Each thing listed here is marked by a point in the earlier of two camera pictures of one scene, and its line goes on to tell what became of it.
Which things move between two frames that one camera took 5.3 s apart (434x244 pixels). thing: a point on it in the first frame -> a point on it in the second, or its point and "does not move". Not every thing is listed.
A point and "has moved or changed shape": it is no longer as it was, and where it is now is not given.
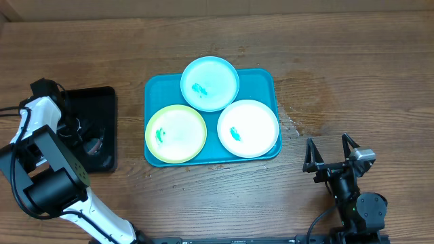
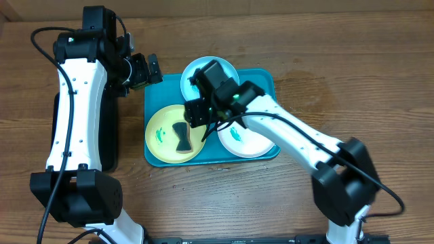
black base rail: x=356 y=238 does not move
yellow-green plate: x=175 y=134 does not move
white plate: x=247 y=128 does not move
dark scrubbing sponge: x=93 y=145 has moved or changed shape
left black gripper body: x=71 y=129 -> x=131 y=72
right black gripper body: x=328 y=170 -> x=203 y=115
